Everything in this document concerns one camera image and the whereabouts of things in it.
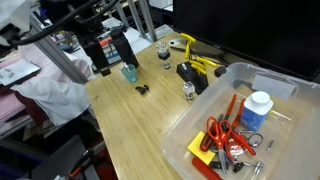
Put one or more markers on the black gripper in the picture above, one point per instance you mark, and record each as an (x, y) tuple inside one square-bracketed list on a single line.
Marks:
[(85, 21)]

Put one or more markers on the black ball head mount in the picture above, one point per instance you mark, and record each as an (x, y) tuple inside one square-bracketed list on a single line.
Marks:
[(142, 89)]

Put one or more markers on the white bin label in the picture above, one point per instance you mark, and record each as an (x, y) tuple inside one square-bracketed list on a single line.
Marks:
[(273, 87)]

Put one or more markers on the clear plastic storage bin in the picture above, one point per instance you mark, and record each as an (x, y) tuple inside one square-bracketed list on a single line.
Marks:
[(300, 156)]

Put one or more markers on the teal plastic cup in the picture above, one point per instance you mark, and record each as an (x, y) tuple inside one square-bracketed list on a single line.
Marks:
[(130, 75)]

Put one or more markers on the clear glass stopper black base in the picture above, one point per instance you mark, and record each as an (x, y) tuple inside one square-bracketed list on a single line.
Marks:
[(163, 50)]

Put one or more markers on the small metal cap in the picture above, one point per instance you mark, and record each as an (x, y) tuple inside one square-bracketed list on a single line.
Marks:
[(167, 65)]

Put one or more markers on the white oval tag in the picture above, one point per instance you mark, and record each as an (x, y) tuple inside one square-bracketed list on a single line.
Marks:
[(176, 42)]

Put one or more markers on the white cloth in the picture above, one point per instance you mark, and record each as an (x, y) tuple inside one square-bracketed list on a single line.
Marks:
[(56, 98)]

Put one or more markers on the pale pink cloth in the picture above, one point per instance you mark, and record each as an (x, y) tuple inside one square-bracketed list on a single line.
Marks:
[(40, 61)]

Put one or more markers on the small glass jar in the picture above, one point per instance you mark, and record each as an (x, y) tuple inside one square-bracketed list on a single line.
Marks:
[(189, 90)]

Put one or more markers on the black hex key stand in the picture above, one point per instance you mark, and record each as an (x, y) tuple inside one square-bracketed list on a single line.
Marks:
[(195, 80)]

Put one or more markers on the yellow and black tool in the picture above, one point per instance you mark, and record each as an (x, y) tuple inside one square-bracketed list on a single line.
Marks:
[(206, 53)]

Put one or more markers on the grey flat plate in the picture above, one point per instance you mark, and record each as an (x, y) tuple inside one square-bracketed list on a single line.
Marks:
[(16, 71)]

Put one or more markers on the black round knob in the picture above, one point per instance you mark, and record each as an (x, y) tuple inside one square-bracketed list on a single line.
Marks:
[(220, 71)]

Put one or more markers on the grey chair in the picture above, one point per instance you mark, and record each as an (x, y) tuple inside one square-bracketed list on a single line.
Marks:
[(63, 160)]

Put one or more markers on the orange black clamp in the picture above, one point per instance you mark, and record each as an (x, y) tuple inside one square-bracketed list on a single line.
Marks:
[(78, 166)]

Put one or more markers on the yellow sticky note pad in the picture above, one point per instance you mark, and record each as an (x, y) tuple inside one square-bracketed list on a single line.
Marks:
[(198, 146)]

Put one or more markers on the red black screwdriver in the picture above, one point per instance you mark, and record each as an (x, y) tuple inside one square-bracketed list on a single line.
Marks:
[(206, 141)]

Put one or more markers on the black computer monitor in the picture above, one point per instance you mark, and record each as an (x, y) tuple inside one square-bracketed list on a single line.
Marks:
[(246, 26)]

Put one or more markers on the white bottle blue label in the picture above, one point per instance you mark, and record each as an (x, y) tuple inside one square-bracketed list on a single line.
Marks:
[(256, 110)]

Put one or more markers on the red white packet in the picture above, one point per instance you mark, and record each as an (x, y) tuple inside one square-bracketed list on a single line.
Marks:
[(235, 147)]

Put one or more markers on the black binder clip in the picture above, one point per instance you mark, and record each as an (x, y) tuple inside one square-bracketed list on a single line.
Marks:
[(237, 166)]

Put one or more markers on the clear plastic stick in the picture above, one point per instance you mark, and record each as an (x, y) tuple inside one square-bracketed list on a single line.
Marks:
[(280, 115)]

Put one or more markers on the small metal screw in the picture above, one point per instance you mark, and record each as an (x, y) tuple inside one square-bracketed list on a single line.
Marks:
[(269, 145)]

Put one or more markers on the small metal fitting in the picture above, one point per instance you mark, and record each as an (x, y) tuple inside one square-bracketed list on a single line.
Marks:
[(257, 167)]

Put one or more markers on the slanted aluminium frame post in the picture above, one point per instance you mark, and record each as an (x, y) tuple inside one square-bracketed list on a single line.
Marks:
[(56, 56)]

